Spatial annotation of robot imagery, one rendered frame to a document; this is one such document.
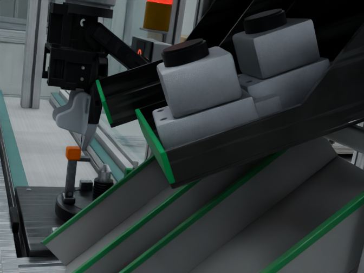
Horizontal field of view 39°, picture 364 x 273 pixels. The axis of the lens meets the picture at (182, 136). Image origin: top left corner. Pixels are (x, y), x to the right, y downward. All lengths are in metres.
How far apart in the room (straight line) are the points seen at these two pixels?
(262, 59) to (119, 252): 0.23
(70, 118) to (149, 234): 0.32
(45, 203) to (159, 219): 0.41
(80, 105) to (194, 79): 0.45
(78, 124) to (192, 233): 0.35
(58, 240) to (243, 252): 0.25
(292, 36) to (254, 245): 0.18
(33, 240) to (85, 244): 0.13
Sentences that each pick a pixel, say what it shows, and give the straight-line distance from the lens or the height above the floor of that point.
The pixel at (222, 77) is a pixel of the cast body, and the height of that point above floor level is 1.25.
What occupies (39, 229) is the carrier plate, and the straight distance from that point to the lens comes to 0.76.
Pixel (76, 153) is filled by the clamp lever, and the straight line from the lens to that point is 0.78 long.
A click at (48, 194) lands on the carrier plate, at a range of 0.89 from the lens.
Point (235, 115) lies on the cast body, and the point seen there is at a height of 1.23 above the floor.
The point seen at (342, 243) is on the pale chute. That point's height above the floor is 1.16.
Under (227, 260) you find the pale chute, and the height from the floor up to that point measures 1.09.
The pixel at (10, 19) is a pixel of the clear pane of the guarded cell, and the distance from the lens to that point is 2.08.
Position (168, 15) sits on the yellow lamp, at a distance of 0.97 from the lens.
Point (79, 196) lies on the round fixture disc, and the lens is 0.84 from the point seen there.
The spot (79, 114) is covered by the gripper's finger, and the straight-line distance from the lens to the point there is 0.75.
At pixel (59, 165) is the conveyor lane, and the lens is 1.23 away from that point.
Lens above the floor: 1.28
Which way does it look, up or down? 13 degrees down
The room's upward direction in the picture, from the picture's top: 9 degrees clockwise
